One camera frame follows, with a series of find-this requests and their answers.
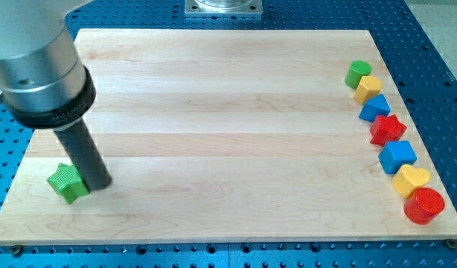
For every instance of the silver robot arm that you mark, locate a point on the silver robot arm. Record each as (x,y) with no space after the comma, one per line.
(43,83)

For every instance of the yellow hexagon block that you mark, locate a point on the yellow hexagon block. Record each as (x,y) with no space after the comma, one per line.
(368,88)

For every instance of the red star block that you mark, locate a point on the red star block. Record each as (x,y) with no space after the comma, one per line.
(386,128)

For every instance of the green star block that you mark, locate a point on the green star block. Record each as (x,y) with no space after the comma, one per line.
(67,182)

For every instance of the light wooden board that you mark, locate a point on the light wooden board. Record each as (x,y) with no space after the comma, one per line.
(223,136)

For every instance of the green cylinder block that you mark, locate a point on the green cylinder block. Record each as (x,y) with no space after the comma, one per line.
(356,71)

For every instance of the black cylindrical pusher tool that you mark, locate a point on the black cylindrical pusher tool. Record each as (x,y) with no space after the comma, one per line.
(84,155)

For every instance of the blue triangle block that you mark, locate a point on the blue triangle block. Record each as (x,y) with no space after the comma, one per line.
(374,107)

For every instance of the blue cube block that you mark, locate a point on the blue cube block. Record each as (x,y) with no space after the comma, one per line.
(395,154)

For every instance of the yellow heart block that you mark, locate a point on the yellow heart block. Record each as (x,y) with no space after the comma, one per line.
(409,178)

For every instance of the red cylinder block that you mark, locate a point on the red cylinder block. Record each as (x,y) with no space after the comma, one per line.
(424,205)

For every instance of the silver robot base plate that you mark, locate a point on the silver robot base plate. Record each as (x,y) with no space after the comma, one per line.
(223,7)

